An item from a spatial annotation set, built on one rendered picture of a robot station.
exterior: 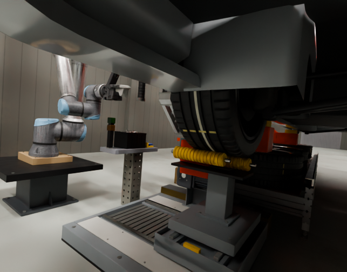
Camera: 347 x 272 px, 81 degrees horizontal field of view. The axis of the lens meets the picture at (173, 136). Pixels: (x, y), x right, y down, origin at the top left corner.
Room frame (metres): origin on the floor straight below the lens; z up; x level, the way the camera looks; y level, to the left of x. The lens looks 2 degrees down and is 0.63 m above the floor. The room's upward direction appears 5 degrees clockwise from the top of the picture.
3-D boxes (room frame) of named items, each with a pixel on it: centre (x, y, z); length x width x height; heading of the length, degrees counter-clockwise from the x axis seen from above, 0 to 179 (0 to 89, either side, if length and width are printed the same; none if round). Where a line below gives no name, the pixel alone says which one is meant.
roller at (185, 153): (0.91, -0.12, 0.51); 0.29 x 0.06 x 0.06; 54
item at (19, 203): (1.49, 0.94, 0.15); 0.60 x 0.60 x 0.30; 54
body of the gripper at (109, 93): (1.20, 0.38, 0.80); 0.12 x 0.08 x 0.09; 54
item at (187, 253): (0.96, -0.25, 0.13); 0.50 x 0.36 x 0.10; 144
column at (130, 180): (1.57, 0.29, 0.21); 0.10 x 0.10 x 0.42; 54
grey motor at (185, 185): (1.34, -0.25, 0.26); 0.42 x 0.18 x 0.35; 54
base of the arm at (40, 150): (1.49, 0.93, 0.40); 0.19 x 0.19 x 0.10
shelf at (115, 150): (1.55, 0.31, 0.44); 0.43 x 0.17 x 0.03; 144
